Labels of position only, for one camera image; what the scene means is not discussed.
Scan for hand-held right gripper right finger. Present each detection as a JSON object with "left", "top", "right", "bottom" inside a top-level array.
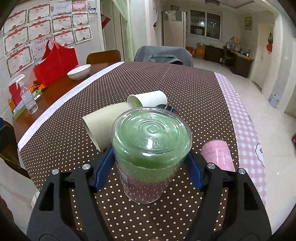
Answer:
[{"left": 185, "top": 152, "right": 272, "bottom": 241}]

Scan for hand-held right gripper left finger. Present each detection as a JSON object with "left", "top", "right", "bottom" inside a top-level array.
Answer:
[{"left": 27, "top": 146, "right": 115, "bottom": 241}]

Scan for clear plastic cup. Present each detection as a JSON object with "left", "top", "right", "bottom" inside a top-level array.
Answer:
[{"left": 111, "top": 106, "right": 193, "bottom": 204}]

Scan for pink cup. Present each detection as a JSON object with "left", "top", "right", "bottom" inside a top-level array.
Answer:
[{"left": 200, "top": 139, "right": 236, "bottom": 172}]

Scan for beige cup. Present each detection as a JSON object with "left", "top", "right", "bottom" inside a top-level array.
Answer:
[{"left": 82, "top": 102, "right": 133, "bottom": 153}]

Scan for white cup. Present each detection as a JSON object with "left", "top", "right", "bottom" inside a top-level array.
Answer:
[{"left": 127, "top": 90, "right": 168, "bottom": 108}]

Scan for pink checkered cloth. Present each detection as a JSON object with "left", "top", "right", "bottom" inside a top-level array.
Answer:
[{"left": 214, "top": 72, "right": 267, "bottom": 207}]

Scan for dark round object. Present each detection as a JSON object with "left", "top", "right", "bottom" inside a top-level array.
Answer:
[{"left": 154, "top": 105, "right": 180, "bottom": 116}]

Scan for brown polka dot tablecloth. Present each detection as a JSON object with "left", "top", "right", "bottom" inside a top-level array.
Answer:
[{"left": 20, "top": 61, "right": 239, "bottom": 241}]

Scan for dark wooden chair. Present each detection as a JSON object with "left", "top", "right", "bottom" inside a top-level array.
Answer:
[{"left": 0, "top": 117, "right": 31, "bottom": 180}]

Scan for white bowl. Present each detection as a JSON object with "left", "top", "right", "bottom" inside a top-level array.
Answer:
[{"left": 67, "top": 64, "right": 92, "bottom": 81}]

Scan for clear spray bottle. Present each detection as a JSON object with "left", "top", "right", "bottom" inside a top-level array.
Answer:
[{"left": 13, "top": 74, "right": 38, "bottom": 114}]

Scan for orange snack wrappers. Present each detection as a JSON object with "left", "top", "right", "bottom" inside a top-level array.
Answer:
[{"left": 29, "top": 81, "right": 48, "bottom": 93}]

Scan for small blue bin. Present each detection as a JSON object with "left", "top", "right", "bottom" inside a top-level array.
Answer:
[{"left": 268, "top": 94, "right": 281, "bottom": 108}]

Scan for red bag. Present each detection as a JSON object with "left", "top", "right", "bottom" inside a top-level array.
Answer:
[{"left": 33, "top": 40, "right": 79, "bottom": 87}]

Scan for red packet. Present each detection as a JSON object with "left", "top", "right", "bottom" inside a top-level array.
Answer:
[{"left": 9, "top": 83, "right": 23, "bottom": 105}]

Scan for wooden desk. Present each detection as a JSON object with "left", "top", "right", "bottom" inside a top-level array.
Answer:
[{"left": 222, "top": 45, "right": 255, "bottom": 78}]

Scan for grey covered chair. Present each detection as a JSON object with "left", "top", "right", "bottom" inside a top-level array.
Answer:
[{"left": 134, "top": 46, "right": 194, "bottom": 67}]

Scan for cardboard boxes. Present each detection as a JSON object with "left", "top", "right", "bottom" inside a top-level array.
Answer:
[{"left": 186, "top": 43, "right": 206, "bottom": 59}]

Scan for white door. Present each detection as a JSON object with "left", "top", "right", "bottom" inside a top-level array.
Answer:
[{"left": 251, "top": 24, "right": 274, "bottom": 91}]

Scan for green curtain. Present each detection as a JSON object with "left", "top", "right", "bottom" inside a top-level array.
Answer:
[{"left": 112, "top": 0, "right": 134, "bottom": 62}]

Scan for white refrigerator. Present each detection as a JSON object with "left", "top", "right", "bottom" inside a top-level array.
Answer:
[{"left": 163, "top": 11, "right": 187, "bottom": 48}]

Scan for window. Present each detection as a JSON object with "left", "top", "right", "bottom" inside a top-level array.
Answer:
[{"left": 189, "top": 9, "right": 223, "bottom": 41}]

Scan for red door ornament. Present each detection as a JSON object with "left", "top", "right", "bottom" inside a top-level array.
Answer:
[{"left": 266, "top": 32, "right": 274, "bottom": 54}]

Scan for wall of certificates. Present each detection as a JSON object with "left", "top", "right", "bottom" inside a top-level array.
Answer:
[{"left": 0, "top": 0, "right": 102, "bottom": 78}]

